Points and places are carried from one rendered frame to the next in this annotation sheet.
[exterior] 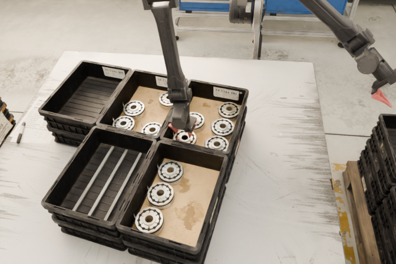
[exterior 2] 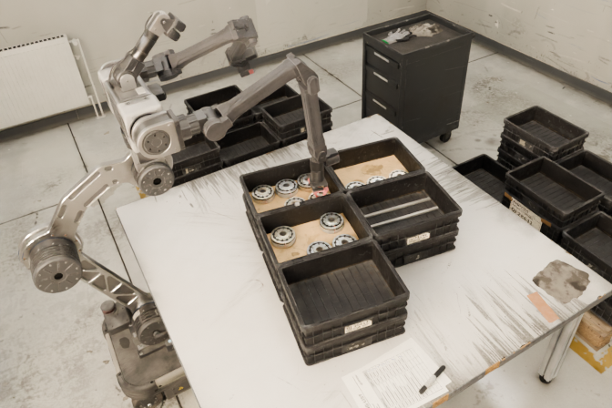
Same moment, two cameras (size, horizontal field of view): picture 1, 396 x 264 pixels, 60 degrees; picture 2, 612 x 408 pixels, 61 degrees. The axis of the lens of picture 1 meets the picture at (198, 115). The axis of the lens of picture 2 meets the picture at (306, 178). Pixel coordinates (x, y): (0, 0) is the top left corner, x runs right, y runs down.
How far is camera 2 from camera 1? 2.57 m
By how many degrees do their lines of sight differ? 83
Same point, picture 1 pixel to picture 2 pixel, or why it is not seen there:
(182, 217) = (378, 171)
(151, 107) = (301, 248)
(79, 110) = (361, 301)
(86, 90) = not seen: hidden behind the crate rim
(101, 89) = (314, 309)
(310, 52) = not seen: outside the picture
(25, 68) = not seen: outside the picture
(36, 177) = (448, 310)
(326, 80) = (17, 311)
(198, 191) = (352, 175)
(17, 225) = (487, 280)
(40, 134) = (413, 359)
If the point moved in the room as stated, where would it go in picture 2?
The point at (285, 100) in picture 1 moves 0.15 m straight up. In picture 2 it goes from (194, 202) to (188, 178)
